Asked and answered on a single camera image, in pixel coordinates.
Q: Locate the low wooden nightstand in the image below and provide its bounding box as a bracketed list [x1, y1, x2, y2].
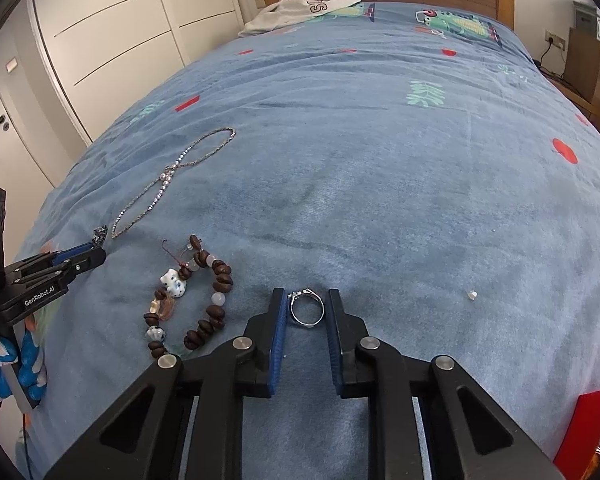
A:
[550, 77, 600, 116]

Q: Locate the brown bead bracelet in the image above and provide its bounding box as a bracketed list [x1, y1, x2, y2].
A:
[143, 234, 234, 360]

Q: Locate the silver ring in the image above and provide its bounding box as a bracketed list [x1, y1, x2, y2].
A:
[287, 288, 326, 328]

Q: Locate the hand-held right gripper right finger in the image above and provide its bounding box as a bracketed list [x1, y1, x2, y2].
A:
[327, 288, 566, 480]

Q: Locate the white wardrobe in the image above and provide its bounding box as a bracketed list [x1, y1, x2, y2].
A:
[30, 0, 243, 143]

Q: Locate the wooden dresser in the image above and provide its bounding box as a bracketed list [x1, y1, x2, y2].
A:
[564, 27, 600, 126]

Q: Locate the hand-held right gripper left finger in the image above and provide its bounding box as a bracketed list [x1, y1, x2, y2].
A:
[44, 287, 287, 480]

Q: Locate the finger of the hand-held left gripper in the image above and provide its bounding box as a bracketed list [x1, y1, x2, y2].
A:
[12, 242, 98, 273]
[55, 247, 107, 286]

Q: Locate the red cardboard box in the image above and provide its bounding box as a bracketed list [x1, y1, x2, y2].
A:
[552, 385, 600, 468]

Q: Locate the rhinestone necklace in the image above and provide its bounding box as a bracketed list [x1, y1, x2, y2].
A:
[111, 128, 237, 239]

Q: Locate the white printer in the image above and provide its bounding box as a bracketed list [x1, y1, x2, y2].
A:
[573, 1, 600, 43]

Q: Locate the white door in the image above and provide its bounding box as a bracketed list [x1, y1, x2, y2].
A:
[0, 5, 88, 201]

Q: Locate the white clothing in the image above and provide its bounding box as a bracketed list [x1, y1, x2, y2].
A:
[238, 0, 362, 37]

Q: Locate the black cable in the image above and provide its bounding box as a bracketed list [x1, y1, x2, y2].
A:
[535, 42, 568, 81]

